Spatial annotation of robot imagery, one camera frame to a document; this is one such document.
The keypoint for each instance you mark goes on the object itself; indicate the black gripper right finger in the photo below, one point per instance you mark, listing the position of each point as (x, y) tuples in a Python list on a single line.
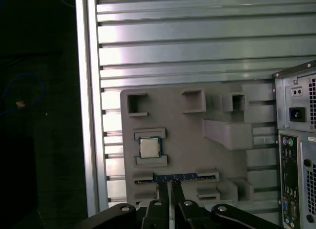
[(182, 214)]

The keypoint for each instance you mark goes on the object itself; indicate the silver square CPU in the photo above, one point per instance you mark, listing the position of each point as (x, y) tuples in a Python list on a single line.
[(149, 147)]

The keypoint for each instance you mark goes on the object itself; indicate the black PC case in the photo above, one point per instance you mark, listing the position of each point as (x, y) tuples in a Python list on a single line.
[(282, 103)]

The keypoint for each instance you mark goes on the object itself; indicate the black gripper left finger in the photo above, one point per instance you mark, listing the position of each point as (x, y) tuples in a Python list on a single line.
[(163, 209)]

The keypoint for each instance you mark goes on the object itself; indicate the grey parts rack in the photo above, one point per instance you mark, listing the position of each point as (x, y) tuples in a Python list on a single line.
[(187, 145)]

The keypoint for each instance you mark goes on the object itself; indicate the grey power supply unit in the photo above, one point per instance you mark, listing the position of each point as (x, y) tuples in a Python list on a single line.
[(296, 100)]

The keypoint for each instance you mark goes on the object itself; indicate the RAM stick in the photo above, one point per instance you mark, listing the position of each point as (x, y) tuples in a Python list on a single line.
[(187, 177)]

